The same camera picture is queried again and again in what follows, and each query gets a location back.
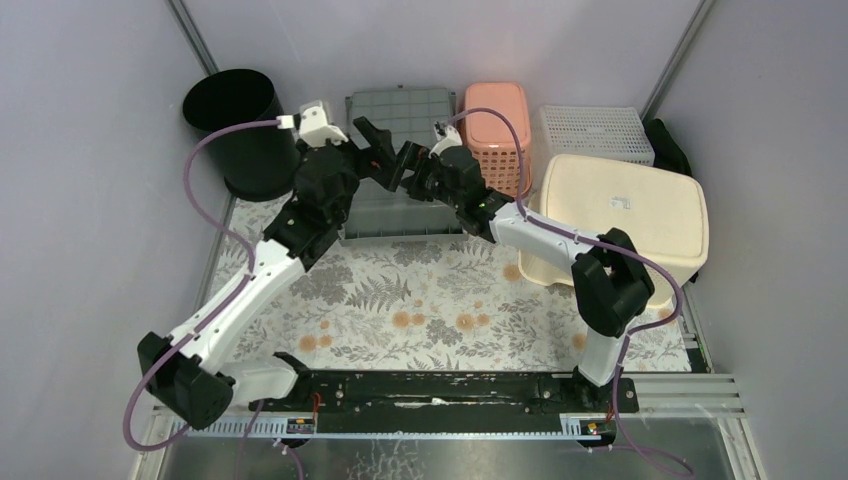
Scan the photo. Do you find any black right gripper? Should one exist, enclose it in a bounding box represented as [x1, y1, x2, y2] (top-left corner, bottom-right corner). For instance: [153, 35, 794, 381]
[370, 142, 463, 211]

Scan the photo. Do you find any grey plastic storage bin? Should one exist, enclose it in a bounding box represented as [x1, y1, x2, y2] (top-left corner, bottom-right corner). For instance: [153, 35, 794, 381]
[344, 86, 464, 242]

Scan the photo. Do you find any pink perforated plastic basket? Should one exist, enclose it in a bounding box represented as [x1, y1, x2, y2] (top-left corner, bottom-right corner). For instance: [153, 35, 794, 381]
[460, 82, 533, 196]

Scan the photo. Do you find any black cylindrical bin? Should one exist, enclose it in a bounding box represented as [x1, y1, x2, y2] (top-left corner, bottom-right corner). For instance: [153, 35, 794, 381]
[182, 69, 300, 202]

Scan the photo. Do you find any white perforated plastic basket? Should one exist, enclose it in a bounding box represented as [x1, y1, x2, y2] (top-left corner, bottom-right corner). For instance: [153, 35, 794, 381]
[531, 105, 655, 166]

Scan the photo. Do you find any cream plastic laundry basket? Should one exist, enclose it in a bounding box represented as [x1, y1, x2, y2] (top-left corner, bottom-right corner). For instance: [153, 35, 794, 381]
[525, 154, 709, 285]

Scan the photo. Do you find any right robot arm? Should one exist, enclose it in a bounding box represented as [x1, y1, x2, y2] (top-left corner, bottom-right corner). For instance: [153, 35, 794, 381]
[390, 141, 654, 412]

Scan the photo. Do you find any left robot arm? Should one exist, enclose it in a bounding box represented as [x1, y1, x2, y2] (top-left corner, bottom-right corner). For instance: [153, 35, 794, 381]
[123, 108, 402, 429]

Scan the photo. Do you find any floral patterned table mat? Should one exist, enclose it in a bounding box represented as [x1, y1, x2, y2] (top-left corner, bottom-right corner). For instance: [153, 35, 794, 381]
[185, 129, 694, 373]

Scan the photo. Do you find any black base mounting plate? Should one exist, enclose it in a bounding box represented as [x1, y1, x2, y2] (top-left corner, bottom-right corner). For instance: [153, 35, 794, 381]
[260, 370, 640, 434]

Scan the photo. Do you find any black crumpled cloth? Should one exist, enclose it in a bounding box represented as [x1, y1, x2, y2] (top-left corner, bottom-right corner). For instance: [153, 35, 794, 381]
[643, 118, 708, 285]

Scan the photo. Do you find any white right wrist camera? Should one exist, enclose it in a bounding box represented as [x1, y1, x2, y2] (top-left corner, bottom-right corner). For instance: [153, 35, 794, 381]
[430, 122, 463, 156]

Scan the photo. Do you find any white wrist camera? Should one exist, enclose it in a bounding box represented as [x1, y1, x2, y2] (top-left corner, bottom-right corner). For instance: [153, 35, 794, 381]
[298, 100, 349, 148]
[430, 122, 463, 156]

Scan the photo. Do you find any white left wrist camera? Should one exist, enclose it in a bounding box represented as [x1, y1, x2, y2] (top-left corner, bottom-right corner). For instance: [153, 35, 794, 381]
[298, 100, 349, 148]

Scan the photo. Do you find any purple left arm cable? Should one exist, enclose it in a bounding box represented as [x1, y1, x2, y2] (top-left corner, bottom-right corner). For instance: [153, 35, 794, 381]
[122, 115, 296, 454]

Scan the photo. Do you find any aluminium frame rail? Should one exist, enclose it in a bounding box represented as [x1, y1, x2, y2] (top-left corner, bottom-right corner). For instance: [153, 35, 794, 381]
[153, 367, 747, 442]

